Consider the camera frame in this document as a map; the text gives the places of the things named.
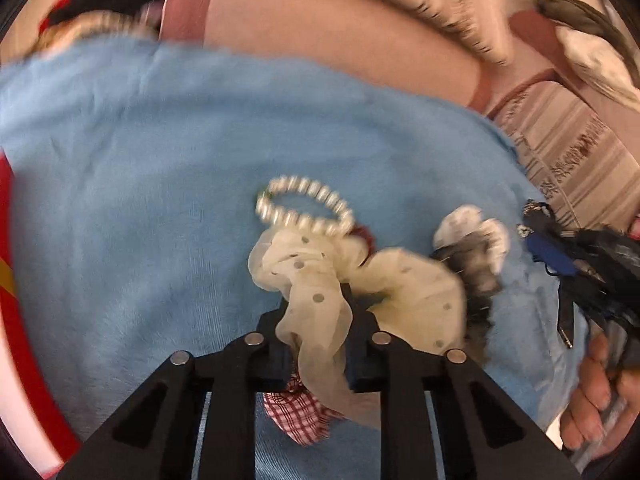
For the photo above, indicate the patterned beige scarf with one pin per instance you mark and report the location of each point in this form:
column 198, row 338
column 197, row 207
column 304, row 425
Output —
column 60, row 37

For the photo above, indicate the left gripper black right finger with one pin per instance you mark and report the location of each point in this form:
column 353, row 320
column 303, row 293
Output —
column 442, row 417

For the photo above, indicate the light blue towel blanket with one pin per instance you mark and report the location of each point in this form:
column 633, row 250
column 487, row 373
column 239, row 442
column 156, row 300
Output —
column 137, row 166

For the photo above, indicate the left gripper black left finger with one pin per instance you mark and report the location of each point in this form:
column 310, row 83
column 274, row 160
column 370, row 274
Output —
column 194, row 417

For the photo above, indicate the grey white cloth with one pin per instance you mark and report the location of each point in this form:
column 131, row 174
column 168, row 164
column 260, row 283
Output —
column 595, row 49

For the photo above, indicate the person's right hand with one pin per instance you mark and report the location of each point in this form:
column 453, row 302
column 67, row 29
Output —
column 581, row 422

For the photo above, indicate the pink bed mattress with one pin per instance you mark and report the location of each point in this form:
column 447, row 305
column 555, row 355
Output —
column 366, row 39

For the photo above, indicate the red white checked scrunchie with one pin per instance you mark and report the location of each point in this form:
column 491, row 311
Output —
column 298, row 413

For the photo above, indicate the red polka dot scrunchie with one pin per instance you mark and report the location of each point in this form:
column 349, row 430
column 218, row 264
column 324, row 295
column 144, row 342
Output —
column 362, row 237

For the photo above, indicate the grey organza scrunchie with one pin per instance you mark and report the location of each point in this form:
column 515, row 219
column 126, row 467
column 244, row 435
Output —
column 475, row 249

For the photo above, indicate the red cardboard box tray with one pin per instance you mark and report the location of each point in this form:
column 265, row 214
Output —
column 36, row 440

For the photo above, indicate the cream dotted organza scrunchie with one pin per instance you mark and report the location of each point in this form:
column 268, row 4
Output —
column 323, row 279

